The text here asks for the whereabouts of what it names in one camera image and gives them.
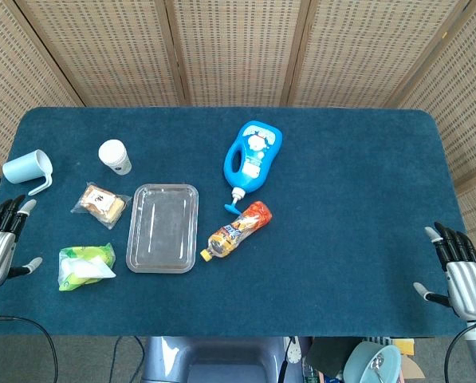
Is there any dark blue table cloth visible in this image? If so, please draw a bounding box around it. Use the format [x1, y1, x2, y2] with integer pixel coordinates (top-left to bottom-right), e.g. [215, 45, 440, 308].
[0, 106, 470, 338]

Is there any orange drink bottle yellow cap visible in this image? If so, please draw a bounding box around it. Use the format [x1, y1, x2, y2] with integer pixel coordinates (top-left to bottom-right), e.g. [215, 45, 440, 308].
[199, 200, 273, 263]

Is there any brown cardboard box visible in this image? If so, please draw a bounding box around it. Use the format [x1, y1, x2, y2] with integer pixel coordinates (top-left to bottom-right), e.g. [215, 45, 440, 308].
[391, 338, 427, 381]

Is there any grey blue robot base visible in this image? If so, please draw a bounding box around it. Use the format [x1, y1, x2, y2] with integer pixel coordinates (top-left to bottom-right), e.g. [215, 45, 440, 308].
[140, 336, 291, 383]

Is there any white floral paper cup stack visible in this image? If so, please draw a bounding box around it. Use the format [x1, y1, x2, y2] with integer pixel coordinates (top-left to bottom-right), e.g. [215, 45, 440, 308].
[98, 139, 132, 176]

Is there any blue pump detergent bottle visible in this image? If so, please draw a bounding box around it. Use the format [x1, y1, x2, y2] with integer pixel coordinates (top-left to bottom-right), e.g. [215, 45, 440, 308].
[222, 120, 284, 215]

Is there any woven bamboo folding screen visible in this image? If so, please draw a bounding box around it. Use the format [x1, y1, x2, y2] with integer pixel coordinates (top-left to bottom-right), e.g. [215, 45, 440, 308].
[0, 0, 476, 260]

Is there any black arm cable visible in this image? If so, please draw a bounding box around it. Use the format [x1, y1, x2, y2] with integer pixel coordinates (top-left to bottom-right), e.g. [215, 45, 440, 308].
[444, 322, 476, 383]
[0, 313, 59, 383]

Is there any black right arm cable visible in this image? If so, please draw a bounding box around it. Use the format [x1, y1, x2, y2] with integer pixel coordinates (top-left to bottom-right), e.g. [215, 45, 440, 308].
[444, 322, 476, 383]

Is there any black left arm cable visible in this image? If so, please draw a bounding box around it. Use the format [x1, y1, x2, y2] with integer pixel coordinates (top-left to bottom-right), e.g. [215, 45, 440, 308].
[0, 313, 59, 383]

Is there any silver metal tray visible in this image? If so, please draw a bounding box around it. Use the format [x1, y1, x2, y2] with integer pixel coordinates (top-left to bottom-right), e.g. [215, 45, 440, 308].
[125, 183, 200, 274]

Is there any bread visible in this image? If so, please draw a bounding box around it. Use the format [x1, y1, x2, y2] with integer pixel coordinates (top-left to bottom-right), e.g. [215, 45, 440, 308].
[70, 182, 132, 231]

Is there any light blue round bowl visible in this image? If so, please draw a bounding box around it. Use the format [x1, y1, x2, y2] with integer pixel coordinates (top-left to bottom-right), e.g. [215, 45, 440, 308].
[342, 341, 403, 383]

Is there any black cable by base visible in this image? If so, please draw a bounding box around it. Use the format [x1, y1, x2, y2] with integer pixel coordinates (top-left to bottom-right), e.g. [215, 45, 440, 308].
[110, 336, 146, 383]

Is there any light blue plastic mug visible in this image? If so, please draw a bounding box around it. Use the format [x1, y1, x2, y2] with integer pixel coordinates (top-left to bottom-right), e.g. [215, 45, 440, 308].
[2, 149, 54, 196]

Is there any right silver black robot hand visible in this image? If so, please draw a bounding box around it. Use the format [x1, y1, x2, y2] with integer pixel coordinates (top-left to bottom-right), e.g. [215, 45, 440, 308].
[412, 221, 476, 321]

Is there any green white plastic packet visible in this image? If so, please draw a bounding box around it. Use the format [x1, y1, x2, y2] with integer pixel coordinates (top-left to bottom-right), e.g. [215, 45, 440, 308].
[57, 242, 117, 292]

